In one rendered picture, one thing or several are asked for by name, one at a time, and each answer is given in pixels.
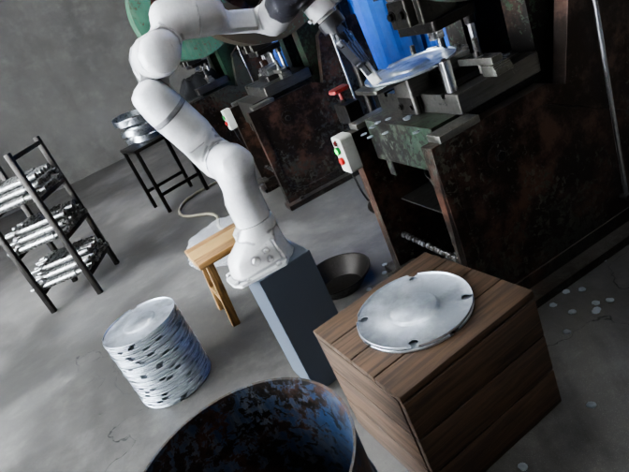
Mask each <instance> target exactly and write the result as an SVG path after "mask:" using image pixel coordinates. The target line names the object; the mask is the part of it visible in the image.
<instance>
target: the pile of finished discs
mask: <svg viewBox="0 0 629 472"><path fill-rule="evenodd" d="M474 305H475V298H474V294H473V291H472V289H471V287H470V285H469V284H468V283H467V282H466V281H465V280H464V279H463V278H461V277H459V276H457V275H456V274H453V273H446V272H422V273H417V275H415V276H414V277H412V276H409V277H408V275H406V276H404V277H401V278H398V279H396V280H394V281H392V282H390V283H388V284H386V285H384V286H382V287H381V288H379V289H378V290H377V291H376V292H375V293H373V294H372V295H371V296H370V297H369V298H368V299H367V300H366V302H365V303H364V304H363V305H362V306H361V308H360V309H359V311H358V322H357V329H358V334H359V336H360V338H361V339H362V341H363V342H364V343H365V344H367V345H370V347H372V348H374V349H376V350H379V351H383V352H387V353H409V352H415V351H419V350H422V349H425V348H428V347H433V346H435V345H437V344H439V343H441V342H443V341H445V340H446V339H448V338H449V337H451V336H452V335H453V334H454V333H452V332H453V331H454V330H455V331H454V332H457V331H458V330H460V329H461V328H462V327H463V325H464V324H465V323H466V322H467V320H468V319H469V317H470V316H471V315H472V312H473V309H474Z"/></svg>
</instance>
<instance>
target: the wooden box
mask: <svg viewBox="0 0 629 472"><path fill-rule="evenodd" d="M422 272H446V273H453V274H456V275H457V276H459V277H461V278H463V279H464V280H465V281H466V282H467V283H468V284H469V285H470V287H471V289H472V291H473V294H474V298H475V305H474V309H473V312H472V314H471V316H470V317H469V319H468V320H467V322H466V323H465V324H464V325H463V327H462V328H461V329H460V330H458V331H457V332H454V331H455V330H454V331H453V332H452V333H454V334H453V335H452V336H451V337H449V338H448V339H446V340H445V341H443V342H441V343H439V344H437V345H435V346H433V347H428V348H425V349H422V350H419V351H415V352H409V353H387V352H383V351H379V350H376V349H374V348H372V347H370V345H367V344H365V343H364V342H363V341H362V339H361V338H360V336H359V334H358V329H357V322H358V311H359V309H360V308H361V306H362V305H363V304H364V303H365V302H366V300H367V299H368V298H369V297H370V296H371V295H372V294H373V293H375V292H376V291H377V290H378V289H379V288H381V287H382V286H384V285H386V284H388V283H390V282H392V281H394V280H396V279H398V278H401V277H404V276H406V275H408V277H409V276H412V277H414V276H415V275H417V273H422ZM533 297H534V293H533V291H532V290H530V289H528V288H524V287H521V286H518V285H515V284H513V283H510V282H507V281H505V280H501V279H500V278H497V277H494V276H491V275H489V274H486V273H482V272H479V271H477V270H472V269H471V268H468V267H465V266H463V265H460V264H458V263H455V262H452V261H450V260H446V259H444V258H440V257H437V256H435V255H432V254H429V253H427V252H424V253H423V254H421V255H420V256H419V257H417V258H415V259H414V260H412V261H411V262H410V263H408V264H407V265H405V266H404V267H403V268H401V269H400V270H398V271H397V272H395V273H394V274H393V275H392V276H390V277H389V278H388V279H386V280H385V281H383V282H382V283H380V284H379V285H378V286H376V287H375V288H373V289H372V290H370V291H369V292H367V293H366V294H364V295H363V296H362V297H360V298H359V299H357V300H356V301H355V302H353V303H351V304H350V305H348V306H347V307H346V308H345V309H344V310H342V311H341V312H340V313H338V314H337V315H335V316H334V317H332V318H331V319H329V320H328V321H326V322H325V323H324V324H322V325H321V326H319V327H318V328H316V329H315V330H314V335H315V336H316V338H317V340H318V342H319V344H320V346H321V347H322V349H323V351H324V353H325V355H326V357H327V359H328V361H329V364H330V366H331V368H332V370H333V372H334V374H335V375H336V377H337V379H338V381H339V383H340V385H341V387H342V389H343V391H344V394H345V395H346V399H347V401H348V403H349V404H350V406H351V408H352V410H353V412H354V414H355V416H356V418H357V420H358V422H359V423H360V424H361V426H362V427H363V428H364V429H365V430H366V431H367V432H368V433H369V434H370V435H372V436H373V437H374V438H375V439H376V440H377V441H378V442H379V443H380V444H381V445H382V446H383V447H384V448H385V449H386V450H387V451H389V452H390V453H391V454H392V455H393V456H394V457H395V458H396V459H397V460H398V461H399V462H400V463H401V464H402V465H403V466H404V467H406V468H407V469H408V470H409V471H410V472H486V471H487V470H488V469H489V468H490V467H491V466H492V465H493V464H494V463H495V462H496V461H498V460H499V459H500V458H501V457H502V456H503V455H504V454H505V453H506V452H507V451H508V450H510V449H511V448H512V447H513V446H514V445H515V444H516V443H517V442H518V441H519V440H520V439H521V438H522V437H524V436H525V435H526V434H527V433H528V432H529V431H530V430H531V429H532V428H533V427H534V426H536V424H537V423H538V422H540V421H541V420H542V419H543V418H544V417H545V416H546V415H547V414H548V413H549V412H550V411H551V410H552V409H553V408H554V407H555V406H556V405H557V404H559V403H560V402H561V401H562V399H561V395H560V392H559V389H558V385H557V381H556V377H555V375H554V371H553V370H552V369H553V367H552V363H551V359H550V356H549V350H548V346H547V342H546V339H545V336H544V335H543V334H544V332H543V328H542V325H541V321H540V317H539V314H538V310H537V307H536V303H535V299H533Z"/></svg>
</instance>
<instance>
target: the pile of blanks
mask: <svg viewBox="0 0 629 472"><path fill-rule="evenodd" d="M103 347H104V346H103ZM105 349H106V350H107V351H108V352H109V354H110V357H111V358H112V359H113V360H114V361H115V362H116V363H117V365H118V367H119V368H120V369H121V371H122V372H123V375H124V377H125V378H127V380H128V381H129V382H130V384H131V385H132V387H133V388H134V390H135V391H136V392H137V393H138V395H139V398H140V399H141V400H142V402H143V403H144V404H145V405H146V406H147V407H150V408H164V407H168V406H173V405H175V404H177V403H179V402H180V401H182V400H183V398H184V399H185V398H186V397H188V396H189V395H190V394H192V393H193V392H194V391H195V390H196V389H197V388H198V387H199V386H200V385H201V384H202V383H203V382H204V380H205V379H206V377H207V376H208V374H209V372H210V370H211V361H210V359H209V358H208V356H207V355H206V352H205V351H204V349H203V347H202V345H201V344H200V342H199V341H198V339H197V337H196V336H195V334H194V333H193V332H192V330H191V328H190V326H189V325H188V324H187V322H186V320H185V318H184V317H183V315H182V312H181V310H180V309H179V307H178V305H177V304H176V303H175V308H174V311H173V313H172V314H171V316H170V317H169V319H168V320H167V321H166V322H165V323H164V324H163V325H162V326H161V327H160V328H159V329H157V330H156V331H155V332H153V333H152V334H150V335H149V336H147V337H144V339H142V340H141V341H139V342H137V343H136V344H134V345H131V346H129V347H124V348H120V349H107V348H105Z"/></svg>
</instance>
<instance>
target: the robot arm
mask: <svg viewBox="0 0 629 472"><path fill-rule="evenodd" d="M341 1H342V0H263V1H262V2H261V4H260V5H258V6H257V7H255V8H246V9H233V10H226V9H225V8H224V6H223V3H222V2H221V1H220V0H157V1H155V2H153V4H152V5H151V7H150V11H149V18H150V24H151V29H150V31H149V32H148V33H147V34H145V35H143V36H142V37H140V38H138V39H136V41H135V43H134V44H133V46H132V47H131V48H130V53H129V63H130V65H131V67H132V69H133V72H134V74H135V76H136V78H137V80H138V82H139V84H138V85H137V87H136V89H135V90H134V93H133V95H132V102H133V105H134V106H135V107H136V109H137V110H138V111H139V112H140V114H141V115H142V116H143V117H144V119H145V120H146V121H147V122H148V123H149V124H150V125H152V126H153V127H154V128H155V129H156V130H157V131H158V132H159V133H160V134H162V135H163V136H164V137H165V138H166V139H168V140H169V141H170V142H171V143H172V144H174V145H175V146H176V147H177V148H178V149H180V150H181V151H182V152H183V153H184V154H185V155H186V156H187V157H188V158H189V159H190V160H191V161H192V162H193V163H194V164H195V165H196V166H197V167H198V168H199V169H200V170H201V171H203V172H204V173H205V174H206V175H207V176H209V177H211V178H213V179H215V180H216V181H217V182H218V184H219V185H220V187H221V189H222V191H223V194H224V199H225V205H226V207H227V210H228V212H229V214H230V216H231V218H232V220H233V222H234V224H235V226H236V227H235V229H234V232H233V237H234V238H235V240H236V242H235V244H234V246H233V249H232V251H231V253H230V255H229V257H228V259H227V264H228V268H229V270H230V272H229V273H227V274H226V276H227V282H228V283H229V284H230V285H231V286H233V287H234V288H245V287H247V286H249V285H251V284H253V283H254V282H256V281H258V280H259V279H261V278H263V277H265V276H267V275H269V274H271V273H274V272H275V271H277V270H279V269H281V268H283V267H284V266H286V265H287V263H288V261H289V259H290V257H291V256H292V254H293V250H294V247H293V246H292V245H291V244H290V243H289V242H288V240H287V239H286V238H285V236H284V234H283V233H282V231H281V230H280V229H279V227H278V223H277V221H276V219H275V217H274V215H273V213H272V212H271V211H270V210H269V207H268V205H267V203H266V201H265V200H264V197H263V195H262V193H261V191H260V189H259V186H258V182H257V178H256V173H255V169H254V167H255V161H254V158H253V156H252V155H251V153H250V152H249V151H248V150H247V149H246V148H244V147H242V146H241V145H239V144H238V143H233V142H229V141H227V140H224V139H223V138H221V137H220V136H219V135H218V133H217V132H216V131H215V130H214V128H213V127H212V126H211V124H210V123H209V122H208V120H207V119H206V118H205V117H203V116H202V115H201V114H200V113H199V112H198V111H197V110H196V109H194V108H193V107H192V106H191V105H190V104H189V103H188V102H187V101H186V100H185V99H184V98H183V97H182V96H181V95H180V94H179V93H178V92H177V91H176V90H175V89H174V88H173V87H172V86H171V85H170V81H169V75H171V74H172V73H173V72H174V71H175V70H176V69H177V68H178V67H179V64H180V62H181V57H182V45H183V41H184V40H187V39H193V38H202V37H211V36H215V35H229V34H246V33H259V34H262V35H266V36H270V37H277V36H278V35H280V34H281V33H283V32H284V31H285V30H286V28H287V26H288V25H289V24H290V23H291V21H292V20H293V19H294V18H295V17H296V16H297V14H298V13H299V12H300V10H302V11H303V13H305V15H306V16H307V17H308V19H309V21H308V23H309V24H313V25H315V24H316V23H318V24H320V23H321V24H320V25H319V26H318V28H319V29H320V30H321V32H322V33H323V34H324V36H328V35H329V34H331V35H332V37H333V38H334V41H335V42H336V43H335V44H334V45H335V47H336V48H338V49H339V50H340V51H341V52H342V53H343V54H344V55H345V57H346V58H347V59H348V60H349V61H350V62H351V63H352V64H353V65H354V66H355V68H356V69H357V70H359V69H360V70H361V71H362V73H363V74H364V75H365V76H366V78H367V79H368V80H369V82H370V83H371V84H372V85H376V84H378V83H379V82H380V81H381V80H382V79H381V77H380V76H379V75H378V74H377V72H376V71H375V70H374V68H373V67H372V65H371V64H370V63H369V60H370V58H368V56H367V55H366V53H365V52H364V50H363V49H362V48H361V47H360V45H359V44H358V42H357V40H356V38H355V37H354V35H353V33H352V31H351V30H350V31H348V30H347V29H345V27H344V26H343V25H342V22H344V20H345V17H344V15H343V14H342V13H341V12H340V10H338V9H337V10H336V9H335V7H336V6H337V5H338V4H339V3H340V2H341ZM335 10H336V11H335ZM347 43H348V44H347ZM367 58H368V59H367Z"/></svg>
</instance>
